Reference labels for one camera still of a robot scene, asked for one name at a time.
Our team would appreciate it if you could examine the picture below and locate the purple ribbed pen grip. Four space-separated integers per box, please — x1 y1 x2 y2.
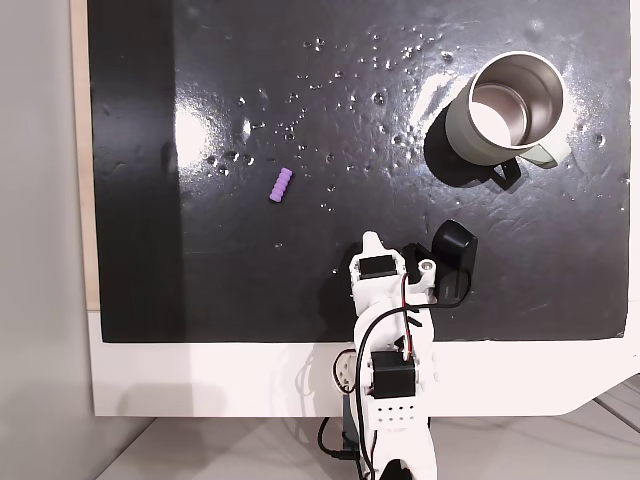
268 167 294 204

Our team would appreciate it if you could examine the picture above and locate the black oval camera box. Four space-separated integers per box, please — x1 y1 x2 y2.
430 219 479 307

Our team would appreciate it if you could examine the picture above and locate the black cable with plug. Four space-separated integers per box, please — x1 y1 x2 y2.
317 414 362 464

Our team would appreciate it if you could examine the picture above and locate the red white black servo wire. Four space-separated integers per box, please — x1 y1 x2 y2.
397 272 417 362

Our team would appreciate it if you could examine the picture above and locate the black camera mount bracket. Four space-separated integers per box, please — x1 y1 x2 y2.
401 242 427 277

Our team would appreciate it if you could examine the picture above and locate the beige wooden board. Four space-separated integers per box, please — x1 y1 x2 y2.
69 0 103 312

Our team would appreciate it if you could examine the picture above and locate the black glossy table mat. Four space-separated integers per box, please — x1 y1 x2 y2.
86 0 632 345

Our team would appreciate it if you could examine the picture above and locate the steel mug with pale sleeve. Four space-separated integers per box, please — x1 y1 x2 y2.
443 49 573 169

